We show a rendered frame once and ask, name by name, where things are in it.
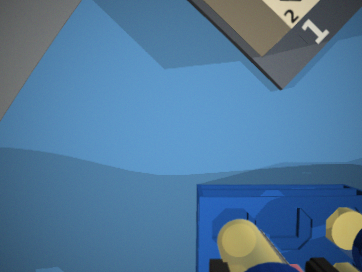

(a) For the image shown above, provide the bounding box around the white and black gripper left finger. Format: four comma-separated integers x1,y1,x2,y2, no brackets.
209,259,230,272

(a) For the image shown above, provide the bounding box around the blue bench mat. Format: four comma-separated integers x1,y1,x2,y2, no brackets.
0,0,362,272

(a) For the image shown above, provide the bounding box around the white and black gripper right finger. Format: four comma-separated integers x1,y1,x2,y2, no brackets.
305,257,339,272

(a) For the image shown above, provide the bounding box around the blue tube rack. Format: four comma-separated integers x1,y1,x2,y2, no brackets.
196,184,362,272

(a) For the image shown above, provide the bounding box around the tube with blue cap and grey dot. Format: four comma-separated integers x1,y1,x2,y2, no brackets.
326,207,362,272

